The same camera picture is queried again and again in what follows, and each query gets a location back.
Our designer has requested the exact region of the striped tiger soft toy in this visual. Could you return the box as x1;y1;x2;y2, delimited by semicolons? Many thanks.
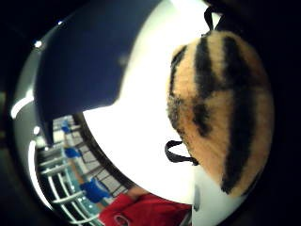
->
166;29;276;198

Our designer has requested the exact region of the person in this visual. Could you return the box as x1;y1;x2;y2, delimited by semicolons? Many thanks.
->
98;186;193;226

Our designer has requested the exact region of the blue chair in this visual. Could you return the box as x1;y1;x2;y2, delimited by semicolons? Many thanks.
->
64;147;83;159
79;177;111;204
60;120;72;135

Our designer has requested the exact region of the dark blue box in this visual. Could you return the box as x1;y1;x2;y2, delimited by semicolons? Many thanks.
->
33;0;165;149

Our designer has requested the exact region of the white metal railing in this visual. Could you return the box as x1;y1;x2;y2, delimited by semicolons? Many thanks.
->
37;146;106;226

